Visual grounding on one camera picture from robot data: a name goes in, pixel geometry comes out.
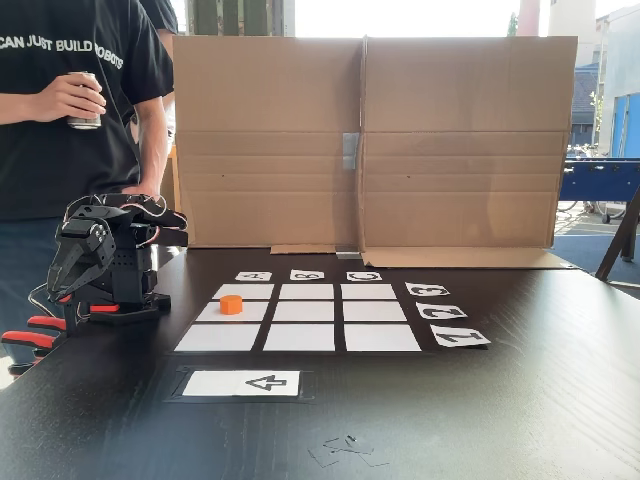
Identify person's right hand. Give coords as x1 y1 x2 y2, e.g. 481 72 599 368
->
35 73 108 124

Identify paper sheet number 2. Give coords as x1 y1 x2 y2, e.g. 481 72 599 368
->
415 301 469 320

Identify red white servo cable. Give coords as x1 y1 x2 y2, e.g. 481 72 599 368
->
89 192 187 249

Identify silver drink can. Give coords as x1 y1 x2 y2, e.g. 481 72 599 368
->
66 70 103 130

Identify red and black clamp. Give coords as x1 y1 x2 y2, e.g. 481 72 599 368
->
0 294 124 379

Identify black stand leg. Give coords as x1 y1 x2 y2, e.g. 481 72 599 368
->
594 187 640 286

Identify blue foosball table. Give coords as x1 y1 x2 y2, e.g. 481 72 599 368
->
558 157 640 224

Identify person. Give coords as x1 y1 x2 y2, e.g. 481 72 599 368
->
138 0 180 56
0 0 176 366

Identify paper sheet with arrow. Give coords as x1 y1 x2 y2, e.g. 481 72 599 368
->
182 369 301 398

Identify upright grey tape strip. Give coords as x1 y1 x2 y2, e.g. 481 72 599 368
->
342 132 361 171

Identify paper sheet number 1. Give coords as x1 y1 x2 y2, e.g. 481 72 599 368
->
429 323 492 348

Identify brown cardboard screen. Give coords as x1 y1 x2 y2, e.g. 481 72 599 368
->
171 34 581 270

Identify paper sheet number 3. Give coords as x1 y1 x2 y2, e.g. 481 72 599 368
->
404 281 451 297

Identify white nine-square grid sheet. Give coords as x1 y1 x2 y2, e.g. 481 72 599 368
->
173 283 424 353

